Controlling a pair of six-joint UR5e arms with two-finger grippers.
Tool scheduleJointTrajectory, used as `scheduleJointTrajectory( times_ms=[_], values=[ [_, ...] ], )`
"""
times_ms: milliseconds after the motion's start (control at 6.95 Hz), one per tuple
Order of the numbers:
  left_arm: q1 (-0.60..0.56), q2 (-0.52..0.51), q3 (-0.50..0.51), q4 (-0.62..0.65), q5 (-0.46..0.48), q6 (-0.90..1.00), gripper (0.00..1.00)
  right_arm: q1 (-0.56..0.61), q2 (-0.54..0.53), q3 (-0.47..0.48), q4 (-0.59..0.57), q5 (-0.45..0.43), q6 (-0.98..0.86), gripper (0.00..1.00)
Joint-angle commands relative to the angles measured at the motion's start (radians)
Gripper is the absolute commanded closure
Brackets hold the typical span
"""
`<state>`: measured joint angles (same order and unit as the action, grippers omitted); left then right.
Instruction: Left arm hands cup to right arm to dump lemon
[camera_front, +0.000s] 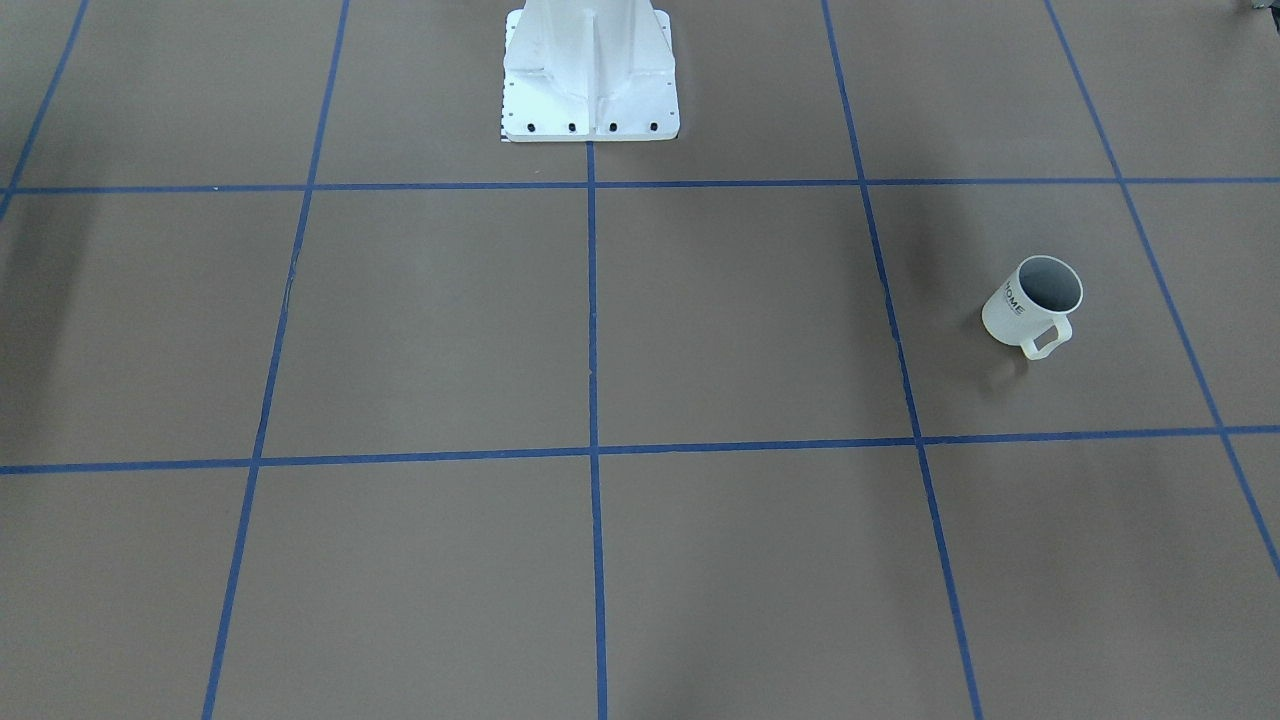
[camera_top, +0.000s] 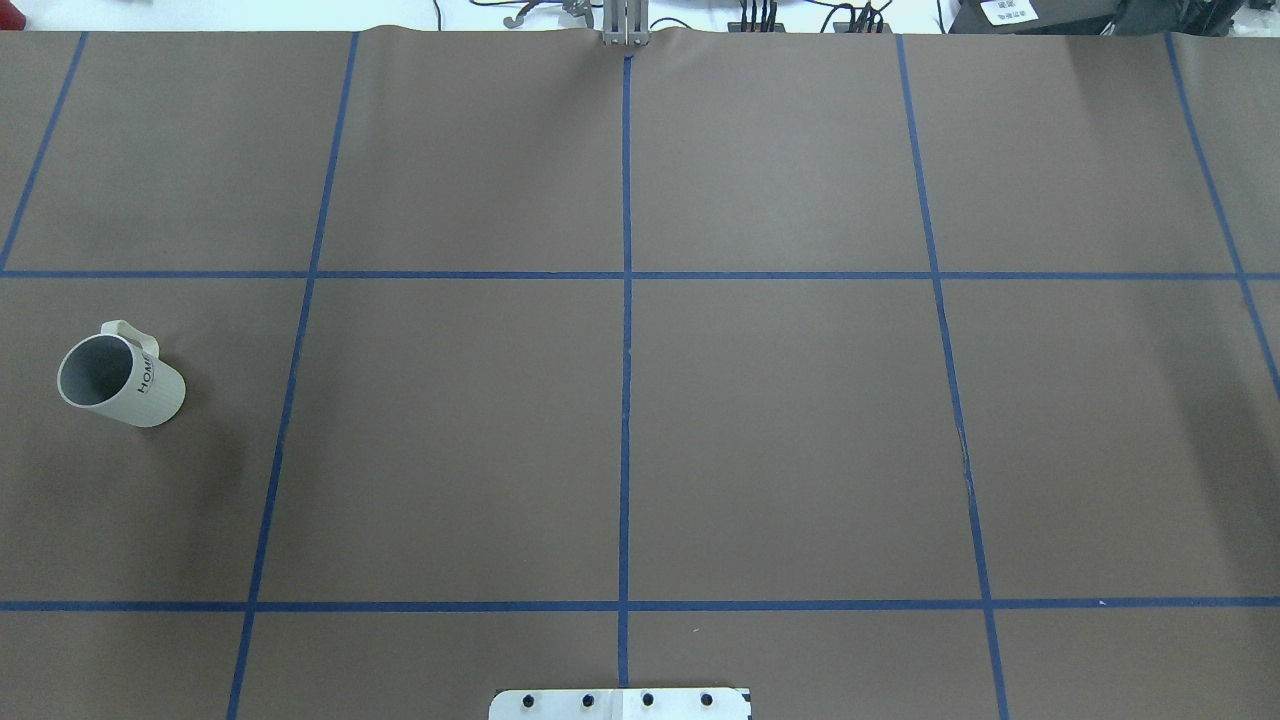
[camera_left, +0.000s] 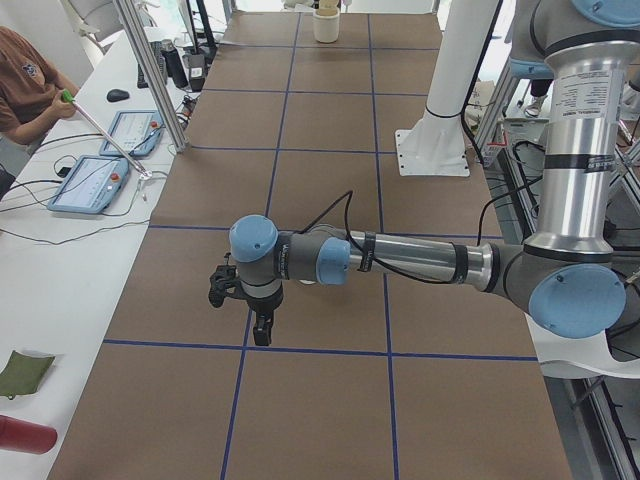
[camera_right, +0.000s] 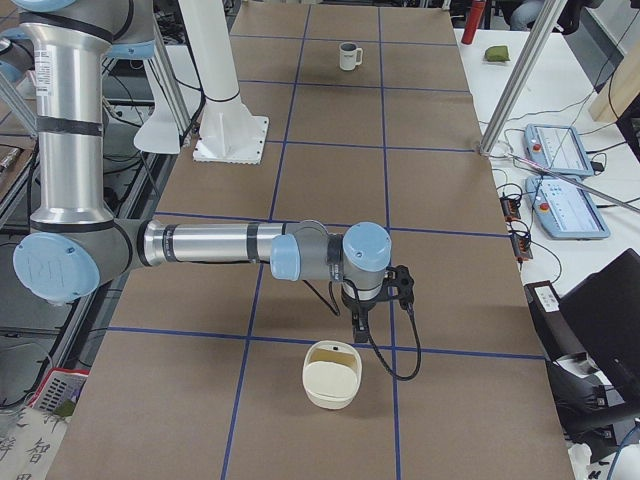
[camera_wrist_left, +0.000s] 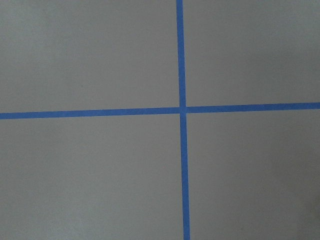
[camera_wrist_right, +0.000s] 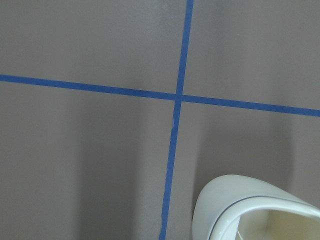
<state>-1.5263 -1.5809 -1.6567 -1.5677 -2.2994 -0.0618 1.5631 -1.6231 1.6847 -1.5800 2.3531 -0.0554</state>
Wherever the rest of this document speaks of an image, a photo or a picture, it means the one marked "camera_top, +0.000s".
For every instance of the aluminium frame post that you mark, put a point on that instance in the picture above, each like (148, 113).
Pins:
(625, 23)

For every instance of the white ribbed mug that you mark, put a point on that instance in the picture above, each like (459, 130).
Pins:
(118, 373)

